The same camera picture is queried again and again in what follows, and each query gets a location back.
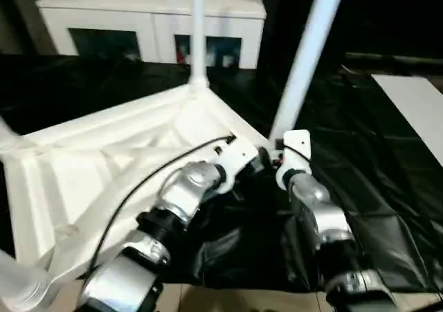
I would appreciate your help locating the white plastic table top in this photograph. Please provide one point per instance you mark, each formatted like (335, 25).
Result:
(104, 146)

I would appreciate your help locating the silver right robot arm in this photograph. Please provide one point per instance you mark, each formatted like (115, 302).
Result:
(322, 208)

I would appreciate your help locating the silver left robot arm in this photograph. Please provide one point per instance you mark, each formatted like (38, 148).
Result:
(187, 187)

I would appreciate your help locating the black mat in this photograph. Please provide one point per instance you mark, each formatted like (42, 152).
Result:
(363, 170)

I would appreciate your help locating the small white cup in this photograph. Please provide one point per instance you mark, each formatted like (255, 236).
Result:
(229, 60)

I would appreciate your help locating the small red white container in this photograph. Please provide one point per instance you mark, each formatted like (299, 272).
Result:
(181, 54)

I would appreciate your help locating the white flat board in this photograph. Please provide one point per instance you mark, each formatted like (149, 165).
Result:
(412, 108)

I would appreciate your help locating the black cabinet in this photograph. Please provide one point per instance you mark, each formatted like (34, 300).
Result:
(380, 14)

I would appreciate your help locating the white cabinet with glass doors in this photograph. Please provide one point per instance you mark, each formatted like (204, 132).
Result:
(104, 11)

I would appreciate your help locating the grey curtain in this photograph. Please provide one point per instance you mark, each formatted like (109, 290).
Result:
(20, 14)

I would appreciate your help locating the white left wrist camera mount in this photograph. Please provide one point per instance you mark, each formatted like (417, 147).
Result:
(235, 156)

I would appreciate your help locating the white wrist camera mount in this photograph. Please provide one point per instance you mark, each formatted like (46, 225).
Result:
(235, 156)
(296, 142)

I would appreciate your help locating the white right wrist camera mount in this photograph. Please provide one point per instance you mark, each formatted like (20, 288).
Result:
(296, 142)

